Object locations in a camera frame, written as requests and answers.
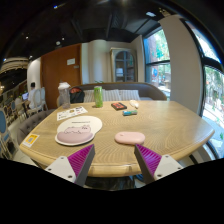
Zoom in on white plastic packet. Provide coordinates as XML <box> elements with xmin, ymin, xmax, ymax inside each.
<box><xmin>129</xmin><ymin>99</ymin><xmax>140</xmax><ymax>110</ymax></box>

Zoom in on black bag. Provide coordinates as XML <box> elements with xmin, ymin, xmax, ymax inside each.
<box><xmin>69</xmin><ymin>86</ymin><xmax>86</xmax><ymax>104</ymax></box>

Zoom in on tall black-framed window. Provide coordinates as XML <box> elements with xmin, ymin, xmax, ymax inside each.
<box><xmin>143</xmin><ymin>28</ymin><xmax>172</xmax><ymax>98</ymax></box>

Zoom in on black and red box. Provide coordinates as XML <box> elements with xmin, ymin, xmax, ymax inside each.
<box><xmin>110</xmin><ymin>101</ymin><xmax>128</xmax><ymax>112</ymax></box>

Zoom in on small green-blue pack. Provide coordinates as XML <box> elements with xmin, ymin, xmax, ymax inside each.
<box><xmin>122</xmin><ymin>109</ymin><xmax>138</xmax><ymax>117</ymax></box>

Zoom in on green drink can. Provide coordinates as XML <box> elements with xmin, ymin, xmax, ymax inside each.
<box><xmin>93</xmin><ymin>85</ymin><xmax>104</xmax><ymax>109</ymax></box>

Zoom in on group of white chairs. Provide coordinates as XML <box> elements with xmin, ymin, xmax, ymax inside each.
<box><xmin>28</xmin><ymin>87</ymin><xmax>48</xmax><ymax>113</ymax></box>

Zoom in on blue-backed chair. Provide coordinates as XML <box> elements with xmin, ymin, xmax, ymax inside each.
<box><xmin>0</xmin><ymin>108</ymin><xmax>13</xmax><ymax>159</ymax></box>

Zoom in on white cat-print mouse pad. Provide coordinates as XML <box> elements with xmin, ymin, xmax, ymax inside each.
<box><xmin>54</xmin><ymin>115</ymin><xmax>103</xmax><ymax>147</ymax></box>

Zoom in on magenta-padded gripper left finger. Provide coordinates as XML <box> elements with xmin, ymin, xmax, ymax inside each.
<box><xmin>44</xmin><ymin>143</ymin><xmax>96</xmax><ymax>188</ymax></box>

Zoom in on brown wooden door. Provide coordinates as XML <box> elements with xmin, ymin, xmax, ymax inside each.
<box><xmin>40</xmin><ymin>43</ymin><xmax>83</xmax><ymax>110</ymax></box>

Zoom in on yellow square sticker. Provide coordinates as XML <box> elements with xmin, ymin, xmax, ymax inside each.
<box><xmin>21</xmin><ymin>133</ymin><xmax>40</xmax><ymax>149</ymax></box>

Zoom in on brown curved sofa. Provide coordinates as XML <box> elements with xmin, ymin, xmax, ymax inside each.
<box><xmin>68</xmin><ymin>82</ymin><xmax>168</xmax><ymax>103</ymax></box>

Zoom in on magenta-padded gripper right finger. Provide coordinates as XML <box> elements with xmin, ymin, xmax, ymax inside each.
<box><xmin>133</xmin><ymin>143</ymin><xmax>185</xmax><ymax>185</ymax></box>

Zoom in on arched glass-door cabinet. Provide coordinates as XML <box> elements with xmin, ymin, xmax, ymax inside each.
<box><xmin>110</xmin><ymin>47</ymin><xmax>138</xmax><ymax>84</ymax></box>

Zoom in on white sticker sheet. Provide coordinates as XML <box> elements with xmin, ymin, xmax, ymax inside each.
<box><xmin>56</xmin><ymin>106</ymin><xmax>89</xmax><ymax>122</ymax></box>

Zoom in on large curved window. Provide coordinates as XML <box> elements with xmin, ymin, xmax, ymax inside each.
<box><xmin>186</xmin><ymin>19</ymin><xmax>224</xmax><ymax>158</ymax></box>

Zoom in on clear shaker bottle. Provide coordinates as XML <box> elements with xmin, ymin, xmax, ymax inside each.
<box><xmin>57</xmin><ymin>81</ymin><xmax>72</xmax><ymax>110</ymax></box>

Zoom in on striped cushion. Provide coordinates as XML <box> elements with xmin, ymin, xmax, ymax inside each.
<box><xmin>83</xmin><ymin>89</ymin><xmax>96</xmax><ymax>103</ymax></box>
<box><xmin>118</xmin><ymin>89</ymin><xmax>141</xmax><ymax>102</ymax></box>
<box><xmin>102</xmin><ymin>89</ymin><xmax>122</xmax><ymax>102</ymax></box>

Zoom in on grey tufted chair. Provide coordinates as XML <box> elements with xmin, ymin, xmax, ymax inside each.
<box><xmin>16</xmin><ymin>109</ymin><xmax>56</xmax><ymax>146</ymax></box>

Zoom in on pink computer mouse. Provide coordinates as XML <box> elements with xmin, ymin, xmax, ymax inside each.
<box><xmin>114</xmin><ymin>131</ymin><xmax>146</xmax><ymax>146</ymax></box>

